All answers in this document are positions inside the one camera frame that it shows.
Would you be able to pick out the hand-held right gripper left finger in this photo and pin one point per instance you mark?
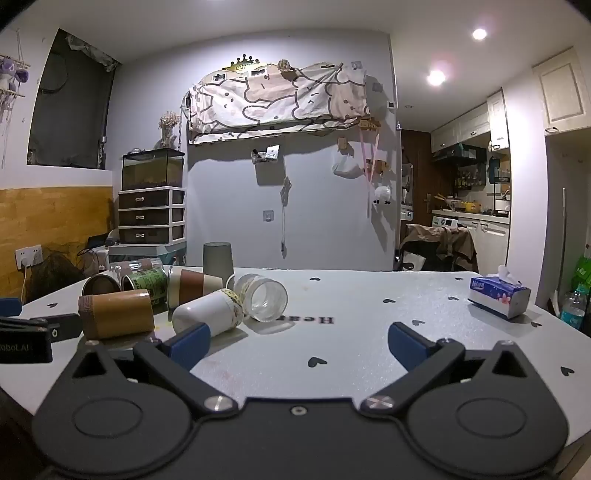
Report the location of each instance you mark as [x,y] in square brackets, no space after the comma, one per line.
[190,345]

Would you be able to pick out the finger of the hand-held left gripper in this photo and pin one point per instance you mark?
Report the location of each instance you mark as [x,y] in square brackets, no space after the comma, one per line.
[64,326]
[10,307]

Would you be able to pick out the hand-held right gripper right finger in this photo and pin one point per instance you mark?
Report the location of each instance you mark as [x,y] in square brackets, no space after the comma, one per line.
[408,345]

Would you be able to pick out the brown corrugated paper cup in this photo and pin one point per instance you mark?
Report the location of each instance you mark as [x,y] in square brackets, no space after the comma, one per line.
[117,314]

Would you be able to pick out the brown and white paper cup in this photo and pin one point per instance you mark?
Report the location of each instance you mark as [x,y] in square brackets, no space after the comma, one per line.
[194,286]

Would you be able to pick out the grey plastic cup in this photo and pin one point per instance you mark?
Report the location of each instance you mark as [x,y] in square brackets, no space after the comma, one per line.
[218,261]

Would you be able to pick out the dark net cloth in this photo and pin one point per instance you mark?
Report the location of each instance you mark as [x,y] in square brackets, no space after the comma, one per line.
[53,277]

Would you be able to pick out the green label can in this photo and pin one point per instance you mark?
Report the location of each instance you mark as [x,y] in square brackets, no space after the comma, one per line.
[145,284]

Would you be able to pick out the clear glass jar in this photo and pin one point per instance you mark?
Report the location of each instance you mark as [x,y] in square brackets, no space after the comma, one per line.
[263,296]

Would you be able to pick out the blue tissue box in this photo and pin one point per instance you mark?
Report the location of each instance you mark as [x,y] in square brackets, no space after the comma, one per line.
[498,295]

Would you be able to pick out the chair with brown jacket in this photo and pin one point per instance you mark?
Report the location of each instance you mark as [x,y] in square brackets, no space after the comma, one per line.
[438,244]

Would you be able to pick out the white drawer unit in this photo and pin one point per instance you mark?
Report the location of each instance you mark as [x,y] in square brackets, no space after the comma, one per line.
[150,216]

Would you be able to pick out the white plush toy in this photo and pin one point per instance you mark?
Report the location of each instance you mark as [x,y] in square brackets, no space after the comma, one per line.
[382,194]

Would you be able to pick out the clear water bottle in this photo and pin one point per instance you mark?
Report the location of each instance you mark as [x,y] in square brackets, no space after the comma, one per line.
[572,308]

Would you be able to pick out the glass fish tank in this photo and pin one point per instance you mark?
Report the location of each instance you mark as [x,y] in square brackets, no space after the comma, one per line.
[152,170]

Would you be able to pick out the green plastic bag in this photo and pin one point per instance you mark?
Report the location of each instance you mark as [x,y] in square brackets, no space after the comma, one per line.
[582,274]

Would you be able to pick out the white hanging bag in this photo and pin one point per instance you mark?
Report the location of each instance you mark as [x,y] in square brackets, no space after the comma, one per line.
[345,165]

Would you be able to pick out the dark window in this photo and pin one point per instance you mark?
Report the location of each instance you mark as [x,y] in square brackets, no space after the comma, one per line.
[69,110]

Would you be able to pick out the dried flower bunch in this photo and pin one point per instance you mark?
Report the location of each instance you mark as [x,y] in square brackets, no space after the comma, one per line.
[168,127]

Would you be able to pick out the printed blanket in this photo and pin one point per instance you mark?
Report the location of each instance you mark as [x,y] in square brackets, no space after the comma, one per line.
[277,101]

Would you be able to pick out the round ceiling light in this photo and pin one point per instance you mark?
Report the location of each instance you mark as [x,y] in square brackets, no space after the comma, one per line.
[436,77]
[479,33]

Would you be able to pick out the white wall socket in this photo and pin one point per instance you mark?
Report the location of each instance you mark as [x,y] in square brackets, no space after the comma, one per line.
[28,257]

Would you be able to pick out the wall photo clip holder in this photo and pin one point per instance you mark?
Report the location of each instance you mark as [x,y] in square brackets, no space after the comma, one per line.
[267,154]

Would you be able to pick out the white wall cabinets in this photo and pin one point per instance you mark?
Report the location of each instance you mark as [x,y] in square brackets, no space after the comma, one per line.
[466,124]

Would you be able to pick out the purple wall hanging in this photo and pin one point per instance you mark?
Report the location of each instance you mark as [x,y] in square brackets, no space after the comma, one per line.
[11,71]

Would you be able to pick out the gold crown wall decoration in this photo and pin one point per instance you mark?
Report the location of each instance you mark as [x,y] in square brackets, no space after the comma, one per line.
[241,63]

